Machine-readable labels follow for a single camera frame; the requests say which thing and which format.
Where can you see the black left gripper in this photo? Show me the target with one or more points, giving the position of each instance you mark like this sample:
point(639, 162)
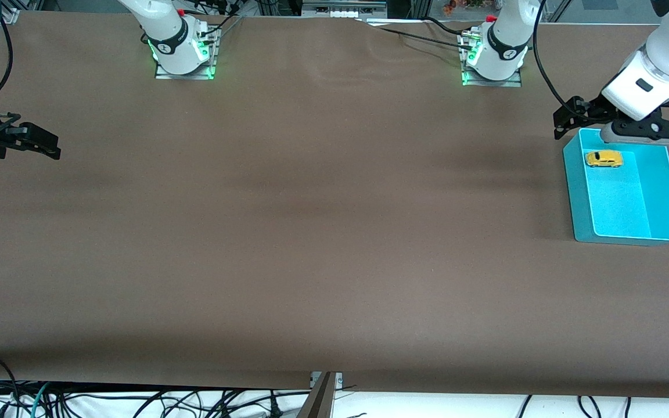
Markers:
point(592, 110)

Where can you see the aluminium frame profile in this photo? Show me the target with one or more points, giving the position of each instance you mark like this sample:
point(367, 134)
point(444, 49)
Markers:
point(9, 13)

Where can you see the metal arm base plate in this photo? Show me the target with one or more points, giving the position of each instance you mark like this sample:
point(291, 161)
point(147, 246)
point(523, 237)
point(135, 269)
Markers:
point(514, 81)
point(163, 74)

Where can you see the cyan plastic bin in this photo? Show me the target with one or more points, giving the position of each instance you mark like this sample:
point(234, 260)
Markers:
point(619, 203)

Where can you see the white power strip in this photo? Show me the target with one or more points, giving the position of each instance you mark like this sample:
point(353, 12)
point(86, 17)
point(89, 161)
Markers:
point(343, 8)

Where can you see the brown table mat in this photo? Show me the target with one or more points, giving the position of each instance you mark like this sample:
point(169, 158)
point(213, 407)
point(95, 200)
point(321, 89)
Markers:
point(334, 174)

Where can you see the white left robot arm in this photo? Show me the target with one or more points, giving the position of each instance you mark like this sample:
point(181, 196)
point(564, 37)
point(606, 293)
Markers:
point(506, 40)

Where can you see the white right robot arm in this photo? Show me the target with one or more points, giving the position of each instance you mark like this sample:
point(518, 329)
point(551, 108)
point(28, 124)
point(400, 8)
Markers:
point(172, 40)

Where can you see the metal table bracket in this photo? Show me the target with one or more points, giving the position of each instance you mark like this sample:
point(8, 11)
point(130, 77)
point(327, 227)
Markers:
point(324, 395)

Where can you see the yellow beetle toy car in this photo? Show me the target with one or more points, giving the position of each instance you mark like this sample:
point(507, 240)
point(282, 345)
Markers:
point(604, 158)

